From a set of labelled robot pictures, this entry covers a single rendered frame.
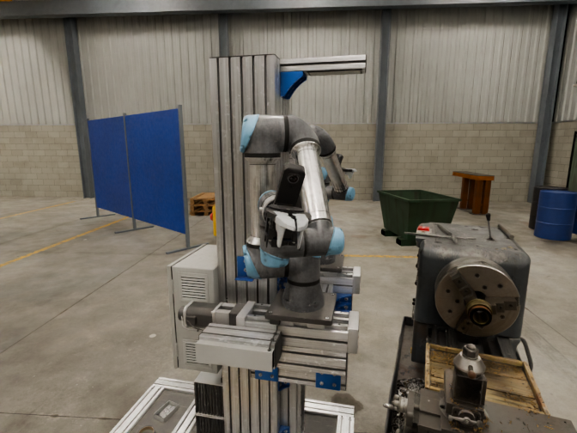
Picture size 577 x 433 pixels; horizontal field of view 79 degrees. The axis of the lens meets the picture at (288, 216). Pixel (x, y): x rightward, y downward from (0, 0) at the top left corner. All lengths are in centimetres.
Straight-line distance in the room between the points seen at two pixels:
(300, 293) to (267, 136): 53
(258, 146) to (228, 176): 32
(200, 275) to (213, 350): 34
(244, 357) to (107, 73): 1269
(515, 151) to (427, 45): 426
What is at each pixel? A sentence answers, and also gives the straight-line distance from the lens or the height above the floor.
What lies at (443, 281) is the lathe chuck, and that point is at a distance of 164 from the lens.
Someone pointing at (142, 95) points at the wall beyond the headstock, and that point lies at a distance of 1284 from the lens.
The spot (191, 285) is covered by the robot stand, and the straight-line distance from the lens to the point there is 150.
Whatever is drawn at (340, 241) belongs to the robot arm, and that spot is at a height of 147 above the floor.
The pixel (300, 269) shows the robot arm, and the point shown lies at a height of 131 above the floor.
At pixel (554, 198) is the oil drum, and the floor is 77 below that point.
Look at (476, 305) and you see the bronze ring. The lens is 156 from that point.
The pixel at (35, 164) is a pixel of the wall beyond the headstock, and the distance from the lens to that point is 1488.
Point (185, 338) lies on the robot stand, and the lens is 163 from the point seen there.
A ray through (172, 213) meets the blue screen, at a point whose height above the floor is 56.
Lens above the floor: 171
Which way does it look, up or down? 11 degrees down
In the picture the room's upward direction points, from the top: straight up
